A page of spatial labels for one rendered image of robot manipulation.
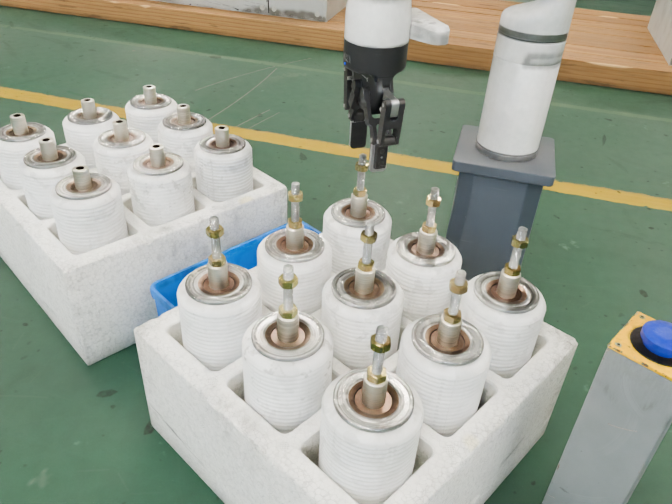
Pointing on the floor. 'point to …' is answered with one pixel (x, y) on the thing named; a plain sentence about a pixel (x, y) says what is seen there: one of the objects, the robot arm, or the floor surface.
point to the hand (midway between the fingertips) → (367, 149)
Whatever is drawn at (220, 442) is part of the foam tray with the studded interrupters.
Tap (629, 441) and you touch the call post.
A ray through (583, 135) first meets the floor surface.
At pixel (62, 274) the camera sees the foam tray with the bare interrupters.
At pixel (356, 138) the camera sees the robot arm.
